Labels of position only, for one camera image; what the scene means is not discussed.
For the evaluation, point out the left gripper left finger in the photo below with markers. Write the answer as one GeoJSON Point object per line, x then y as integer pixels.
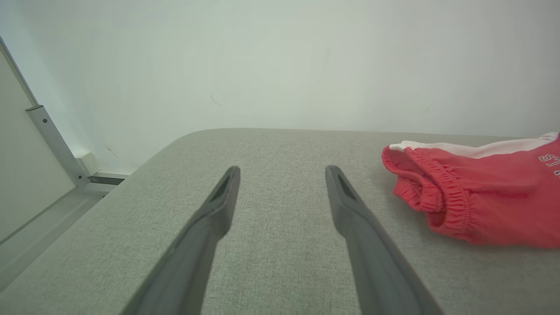
{"type": "Point", "coordinates": [188, 262]}

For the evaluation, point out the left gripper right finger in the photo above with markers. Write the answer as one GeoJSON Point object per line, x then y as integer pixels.
{"type": "Point", "coordinates": [376, 262]}

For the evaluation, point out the red white basketball shorts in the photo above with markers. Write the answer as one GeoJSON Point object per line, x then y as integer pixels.
{"type": "Point", "coordinates": [494, 197]}

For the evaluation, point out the dark wall skirting strip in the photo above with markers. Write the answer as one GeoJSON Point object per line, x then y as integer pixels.
{"type": "Point", "coordinates": [107, 180]}

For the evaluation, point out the white panel with metal frame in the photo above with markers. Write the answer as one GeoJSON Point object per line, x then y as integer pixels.
{"type": "Point", "coordinates": [26, 175]}

